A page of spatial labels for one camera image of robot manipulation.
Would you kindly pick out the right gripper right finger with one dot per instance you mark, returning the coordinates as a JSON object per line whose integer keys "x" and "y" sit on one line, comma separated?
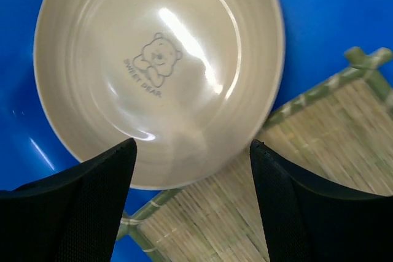
{"x": 306, "y": 217}

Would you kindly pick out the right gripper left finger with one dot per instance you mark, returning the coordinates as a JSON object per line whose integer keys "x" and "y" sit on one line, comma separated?
{"x": 73, "y": 215}

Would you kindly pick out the bamboo woven mat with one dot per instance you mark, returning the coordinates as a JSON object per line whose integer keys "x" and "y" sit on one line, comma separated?
{"x": 341, "y": 129}

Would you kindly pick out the beige bear plate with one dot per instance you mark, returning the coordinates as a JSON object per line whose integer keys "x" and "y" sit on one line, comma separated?
{"x": 191, "y": 81}

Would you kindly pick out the blue plastic bin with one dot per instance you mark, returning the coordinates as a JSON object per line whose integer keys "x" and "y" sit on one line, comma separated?
{"x": 318, "y": 32}

